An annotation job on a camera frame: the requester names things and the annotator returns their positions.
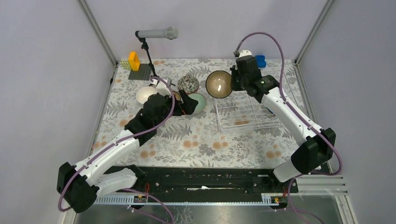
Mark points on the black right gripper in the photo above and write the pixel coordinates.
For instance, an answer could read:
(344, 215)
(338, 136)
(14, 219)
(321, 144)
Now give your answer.
(235, 71)

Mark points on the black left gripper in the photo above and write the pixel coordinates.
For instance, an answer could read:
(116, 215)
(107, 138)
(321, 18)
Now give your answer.
(188, 105)

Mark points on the black gold striped bowl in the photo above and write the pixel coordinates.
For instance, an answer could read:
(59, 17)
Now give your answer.
(177, 96)

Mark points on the dark teal floral bowl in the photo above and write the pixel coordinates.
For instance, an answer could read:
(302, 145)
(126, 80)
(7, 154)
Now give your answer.
(218, 84)

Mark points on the plain white bowl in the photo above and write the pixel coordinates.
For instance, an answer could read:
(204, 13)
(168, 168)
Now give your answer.
(144, 93)

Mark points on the white wire dish rack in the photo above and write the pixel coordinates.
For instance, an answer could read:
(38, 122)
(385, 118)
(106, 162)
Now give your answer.
(240, 112)

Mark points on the pale green ceramic bowl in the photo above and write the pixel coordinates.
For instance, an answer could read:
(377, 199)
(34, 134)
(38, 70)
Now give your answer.
(201, 102)

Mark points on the pink patterned bowl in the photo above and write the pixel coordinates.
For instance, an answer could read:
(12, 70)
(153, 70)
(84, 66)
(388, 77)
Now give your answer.
(189, 84)

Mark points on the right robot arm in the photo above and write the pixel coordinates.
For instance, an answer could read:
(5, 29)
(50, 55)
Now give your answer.
(316, 145)

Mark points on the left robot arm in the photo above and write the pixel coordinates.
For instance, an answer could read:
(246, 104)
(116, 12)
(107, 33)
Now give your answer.
(81, 184)

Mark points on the small blue block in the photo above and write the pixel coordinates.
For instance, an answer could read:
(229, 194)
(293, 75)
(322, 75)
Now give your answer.
(261, 61)

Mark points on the floral patterned table mat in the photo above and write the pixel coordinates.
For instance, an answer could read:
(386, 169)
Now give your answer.
(196, 140)

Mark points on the yellow toy block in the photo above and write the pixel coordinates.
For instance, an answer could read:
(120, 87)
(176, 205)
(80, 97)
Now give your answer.
(134, 61)

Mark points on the pale green toy block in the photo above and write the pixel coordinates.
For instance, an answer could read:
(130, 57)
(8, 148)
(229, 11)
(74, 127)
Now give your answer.
(125, 64)

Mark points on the black microphone tripod stand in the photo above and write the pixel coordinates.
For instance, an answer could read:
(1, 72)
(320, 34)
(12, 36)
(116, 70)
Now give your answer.
(145, 47)

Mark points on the grey microphone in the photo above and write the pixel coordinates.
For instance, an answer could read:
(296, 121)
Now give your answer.
(169, 33)

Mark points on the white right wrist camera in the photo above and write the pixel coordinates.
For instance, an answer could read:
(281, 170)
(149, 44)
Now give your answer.
(243, 53)

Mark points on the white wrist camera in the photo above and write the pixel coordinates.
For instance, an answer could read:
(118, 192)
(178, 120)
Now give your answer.
(243, 53)
(161, 87)

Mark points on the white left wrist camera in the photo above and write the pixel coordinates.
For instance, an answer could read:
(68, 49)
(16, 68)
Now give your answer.
(161, 87)

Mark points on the grey building base plate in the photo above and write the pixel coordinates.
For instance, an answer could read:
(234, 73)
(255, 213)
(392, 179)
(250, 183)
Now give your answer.
(143, 73)

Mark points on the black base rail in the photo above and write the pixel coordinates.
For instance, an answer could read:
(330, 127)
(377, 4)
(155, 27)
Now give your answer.
(209, 185)

